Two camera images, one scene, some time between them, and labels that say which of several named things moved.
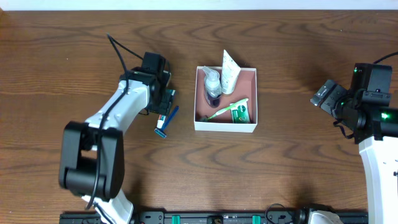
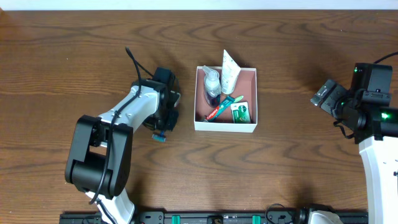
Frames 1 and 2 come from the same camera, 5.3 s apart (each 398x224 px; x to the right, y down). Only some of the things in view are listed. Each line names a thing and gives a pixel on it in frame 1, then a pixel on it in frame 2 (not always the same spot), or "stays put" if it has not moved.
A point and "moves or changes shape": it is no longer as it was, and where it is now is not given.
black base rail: [209, 218] stays put
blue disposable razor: [161, 132] moves or changes shape
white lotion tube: [230, 71] stays put
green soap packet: [239, 111] stays put
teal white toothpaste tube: [161, 117] moves or changes shape
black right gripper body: [325, 96] stays put
